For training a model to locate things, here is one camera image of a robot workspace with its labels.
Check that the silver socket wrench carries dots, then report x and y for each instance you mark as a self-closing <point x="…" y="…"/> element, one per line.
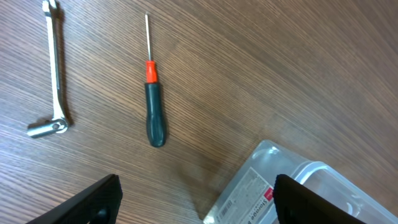
<point x="59" y="123"/>

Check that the black red-collared screwdriver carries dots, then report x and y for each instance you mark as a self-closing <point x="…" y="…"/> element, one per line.
<point x="155" y="121"/>

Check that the clear plastic storage container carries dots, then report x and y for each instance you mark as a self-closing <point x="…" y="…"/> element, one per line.
<point x="248" y="196"/>

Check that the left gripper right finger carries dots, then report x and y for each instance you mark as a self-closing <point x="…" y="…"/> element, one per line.
<point x="296" y="204"/>

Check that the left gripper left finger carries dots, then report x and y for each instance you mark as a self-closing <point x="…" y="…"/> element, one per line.
<point x="97" y="204"/>

